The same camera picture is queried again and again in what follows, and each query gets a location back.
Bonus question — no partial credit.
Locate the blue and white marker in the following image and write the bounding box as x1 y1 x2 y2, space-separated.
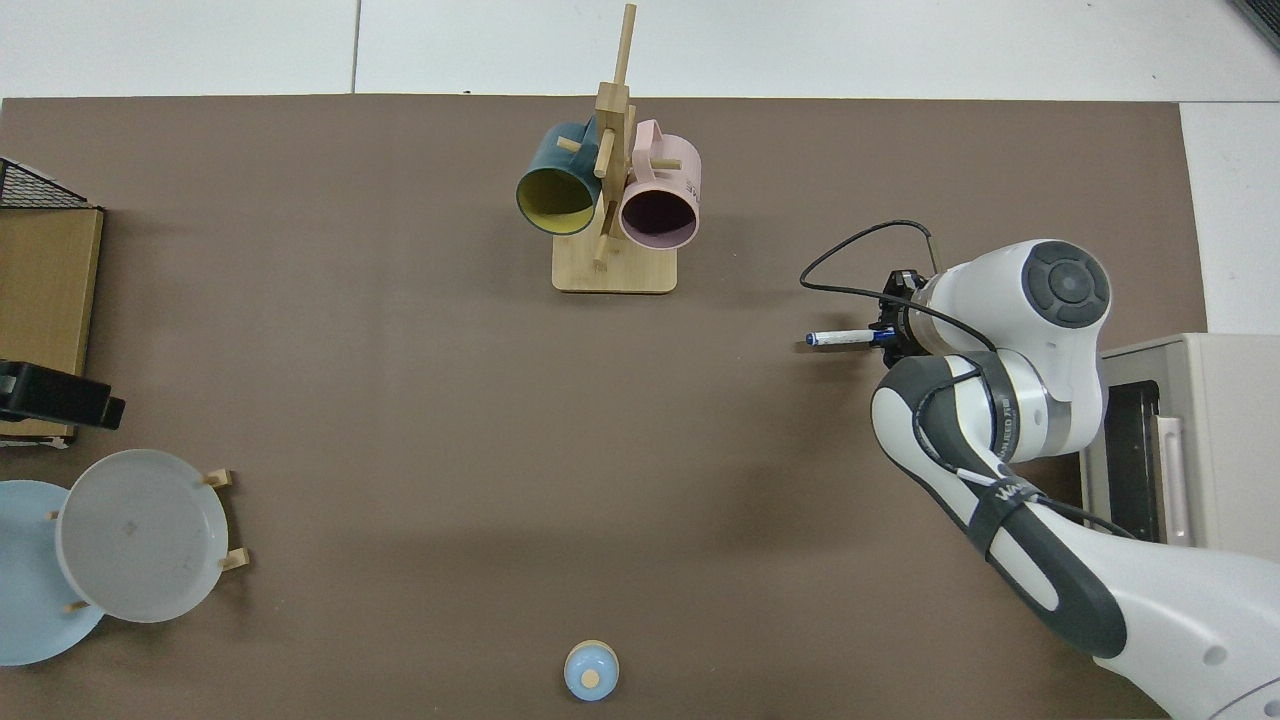
806 328 896 349

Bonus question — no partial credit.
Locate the grey plate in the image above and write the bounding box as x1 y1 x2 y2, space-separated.
55 449 230 624

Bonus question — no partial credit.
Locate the light blue plate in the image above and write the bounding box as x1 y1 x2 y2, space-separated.
0 480 106 667

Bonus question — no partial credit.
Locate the wooden plate rack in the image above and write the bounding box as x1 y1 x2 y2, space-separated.
47 468 251 613

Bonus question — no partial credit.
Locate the pink mug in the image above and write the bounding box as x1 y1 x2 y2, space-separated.
618 119 703 251

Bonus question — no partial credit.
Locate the wooden cup stand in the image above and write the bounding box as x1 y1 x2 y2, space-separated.
552 3 683 295

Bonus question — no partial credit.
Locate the brown table cloth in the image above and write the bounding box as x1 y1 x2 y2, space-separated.
0 95 1211 720

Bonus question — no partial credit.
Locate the pale toaster oven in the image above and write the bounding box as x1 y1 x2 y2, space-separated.
1080 333 1280 561

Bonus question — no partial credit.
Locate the dark teal mug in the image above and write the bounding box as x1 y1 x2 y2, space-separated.
515 118 604 237

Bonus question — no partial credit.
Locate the dark grey device edge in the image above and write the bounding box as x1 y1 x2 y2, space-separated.
1228 0 1280 51

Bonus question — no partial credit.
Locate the small blue round bell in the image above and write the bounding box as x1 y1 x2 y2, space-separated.
563 640 621 703

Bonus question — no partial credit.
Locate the wire basket with wooden floor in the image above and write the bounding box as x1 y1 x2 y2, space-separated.
0 157 106 448

